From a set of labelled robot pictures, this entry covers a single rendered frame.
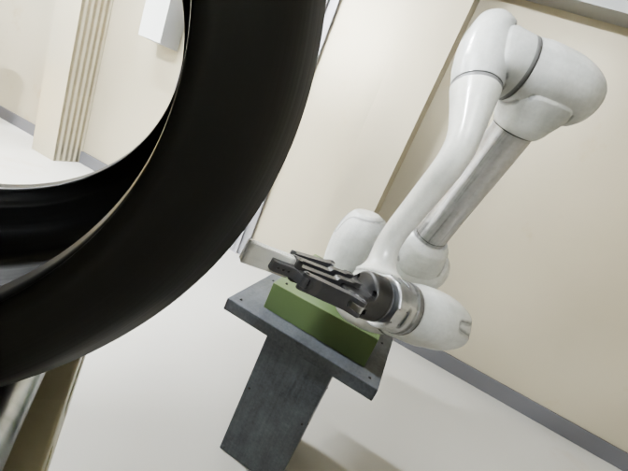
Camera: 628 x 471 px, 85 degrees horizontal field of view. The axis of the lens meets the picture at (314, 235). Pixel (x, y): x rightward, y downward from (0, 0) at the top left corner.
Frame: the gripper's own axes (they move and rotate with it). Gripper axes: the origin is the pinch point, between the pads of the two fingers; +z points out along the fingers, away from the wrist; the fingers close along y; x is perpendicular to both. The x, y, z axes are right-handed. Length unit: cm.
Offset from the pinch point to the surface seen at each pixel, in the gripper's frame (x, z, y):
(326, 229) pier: 28, -103, -164
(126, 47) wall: -9, 64, -347
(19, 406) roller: 13.7, 19.0, 14.0
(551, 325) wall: 5, -236, -77
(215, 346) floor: 97, -47, -107
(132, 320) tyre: 2.0, 14.5, 16.2
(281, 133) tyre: -15.0, 11.1, 16.0
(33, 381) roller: 13.9, 18.9, 11.2
